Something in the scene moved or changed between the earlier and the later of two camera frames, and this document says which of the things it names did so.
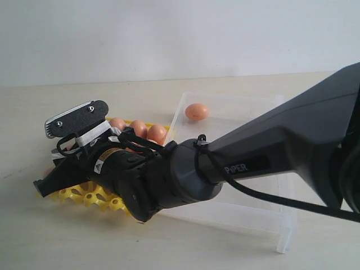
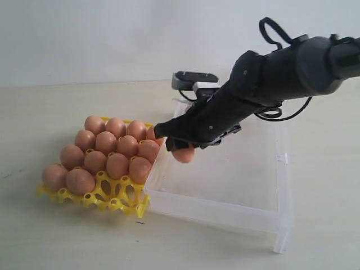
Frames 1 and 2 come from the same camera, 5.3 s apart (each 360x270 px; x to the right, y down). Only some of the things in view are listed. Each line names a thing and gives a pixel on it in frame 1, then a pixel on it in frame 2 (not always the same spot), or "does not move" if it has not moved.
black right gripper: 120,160 to 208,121
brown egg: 140,129 does not move
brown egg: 158,134 does not move
